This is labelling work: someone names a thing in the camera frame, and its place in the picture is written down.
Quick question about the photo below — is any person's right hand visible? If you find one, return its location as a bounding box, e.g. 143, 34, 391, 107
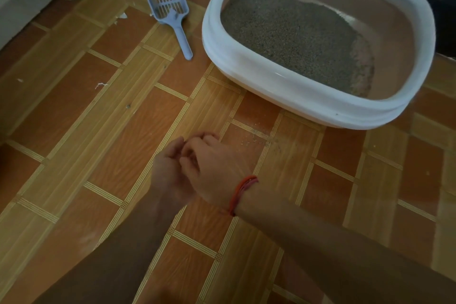
179, 132, 259, 214

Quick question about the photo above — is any person's left hand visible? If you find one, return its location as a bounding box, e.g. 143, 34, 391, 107
151, 136, 197, 215

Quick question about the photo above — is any white pink cat litter box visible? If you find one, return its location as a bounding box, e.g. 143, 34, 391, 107
202, 0, 437, 131

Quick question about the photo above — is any grey plastic litter scoop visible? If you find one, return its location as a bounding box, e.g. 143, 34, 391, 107
142, 0, 194, 61

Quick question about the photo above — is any grey cat litter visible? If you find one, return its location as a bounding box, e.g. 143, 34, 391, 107
220, 0, 375, 98

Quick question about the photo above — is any person's right forearm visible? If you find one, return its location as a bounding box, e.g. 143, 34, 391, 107
235, 190, 456, 304

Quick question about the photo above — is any person's left forearm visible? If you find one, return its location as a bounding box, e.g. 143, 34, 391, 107
35, 204, 179, 304

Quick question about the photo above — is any red string bracelet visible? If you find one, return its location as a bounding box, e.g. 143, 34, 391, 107
228, 175, 260, 217

